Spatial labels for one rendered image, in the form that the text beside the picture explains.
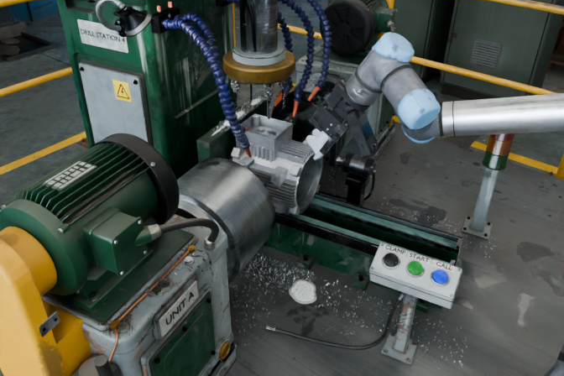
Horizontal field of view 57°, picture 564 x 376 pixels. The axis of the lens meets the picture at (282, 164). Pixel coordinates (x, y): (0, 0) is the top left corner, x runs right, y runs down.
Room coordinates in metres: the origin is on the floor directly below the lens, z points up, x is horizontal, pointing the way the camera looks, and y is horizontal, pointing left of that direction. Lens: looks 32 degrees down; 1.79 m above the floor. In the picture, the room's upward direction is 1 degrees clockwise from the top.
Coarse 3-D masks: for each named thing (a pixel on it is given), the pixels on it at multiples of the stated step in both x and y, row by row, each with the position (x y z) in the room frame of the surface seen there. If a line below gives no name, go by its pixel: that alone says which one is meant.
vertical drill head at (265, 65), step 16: (240, 0) 1.20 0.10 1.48; (256, 0) 1.18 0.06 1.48; (272, 0) 1.19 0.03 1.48; (240, 16) 1.21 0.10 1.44; (256, 16) 1.18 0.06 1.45; (272, 16) 1.19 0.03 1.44; (240, 32) 1.21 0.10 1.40; (256, 32) 1.18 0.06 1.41; (272, 32) 1.19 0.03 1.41; (240, 48) 1.22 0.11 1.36; (256, 48) 1.18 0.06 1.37; (272, 48) 1.19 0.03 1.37; (224, 64) 1.19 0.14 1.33; (240, 64) 1.17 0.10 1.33; (256, 64) 1.16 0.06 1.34; (272, 64) 1.17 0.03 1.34; (288, 64) 1.17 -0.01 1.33; (240, 80) 1.14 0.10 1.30; (256, 80) 1.13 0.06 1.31; (272, 80) 1.14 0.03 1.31
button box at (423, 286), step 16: (400, 256) 0.79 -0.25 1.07; (416, 256) 0.79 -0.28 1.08; (368, 272) 0.78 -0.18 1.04; (384, 272) 0.77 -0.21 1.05; (400, 272) 0.76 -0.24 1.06; (432, 272) 0.75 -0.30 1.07; (448, 272) 0.75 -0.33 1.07; (400, 288) 0.75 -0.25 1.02; (416, 288) 0.73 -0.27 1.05; (432, 288) 0.72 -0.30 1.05; (448, 288) 0.72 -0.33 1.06; (448, 304) 0.71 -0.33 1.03
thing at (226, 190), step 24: (192, 168) 1.01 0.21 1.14; (216, 168) 0.97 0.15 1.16; (240, 168) 0.98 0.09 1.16; (192, 192) 0.88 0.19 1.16; (216, 192) 0.89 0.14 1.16; (240, 192) 0.91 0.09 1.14; (264, 192) 0.95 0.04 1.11; (192, 216) 0.82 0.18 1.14; (216, 216) 0.83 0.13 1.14; (240, 216) 0.86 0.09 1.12; (264, 216) 0.92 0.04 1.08; (240, 240) 0.83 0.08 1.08; (264, 240) 0.91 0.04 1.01; (240, 264) 0.81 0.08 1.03
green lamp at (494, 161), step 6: (486, 150) 1.23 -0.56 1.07; (486, 156) 1.22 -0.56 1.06; (492, 156) 1.20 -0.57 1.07; (498, 156) 1.20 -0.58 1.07; (504, 156) 1.20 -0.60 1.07; (486, 162) 1.21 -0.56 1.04; (492, 162) 1.20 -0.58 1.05; (498, 162) 1.20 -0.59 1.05; (504, 162) 1.20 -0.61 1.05; (498, 168) 1.20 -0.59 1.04
